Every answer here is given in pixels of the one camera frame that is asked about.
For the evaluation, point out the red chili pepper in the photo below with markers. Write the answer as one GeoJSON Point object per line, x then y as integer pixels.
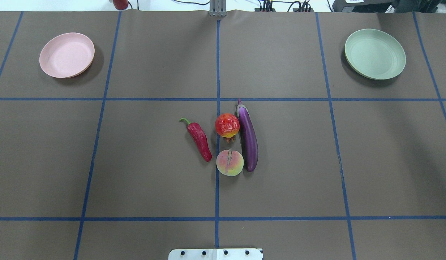
{"type": "Point", "coordinates": [199, 137]}

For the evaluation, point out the aluminium frame post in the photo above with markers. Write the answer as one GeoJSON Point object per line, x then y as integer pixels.
{"type": "Point", "coordinates": [217, 8]}

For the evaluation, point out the purple eggplant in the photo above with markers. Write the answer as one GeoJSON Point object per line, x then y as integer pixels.
{"type": "Point", "coordinates": [248, 137]}

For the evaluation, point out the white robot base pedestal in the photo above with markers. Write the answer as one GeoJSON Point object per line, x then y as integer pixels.
{"type": "Point", "coordinates": [216, 254]}

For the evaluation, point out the pink plate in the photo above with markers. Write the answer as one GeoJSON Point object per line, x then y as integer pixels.
{"type": "Point", "coordinates": [67, 55]}

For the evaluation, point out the green plate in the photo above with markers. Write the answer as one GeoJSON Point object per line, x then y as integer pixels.
{"type": "Point", "coordinates": [375, 54]}

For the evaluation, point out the red cylinder object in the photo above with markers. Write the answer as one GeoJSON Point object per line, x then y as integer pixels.
{"type": "Point", "coordinates": [120, 4]}

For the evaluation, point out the yellow pink peach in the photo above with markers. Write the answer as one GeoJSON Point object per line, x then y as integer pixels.
{"type": "Point", "coordinates": [230, 162]}

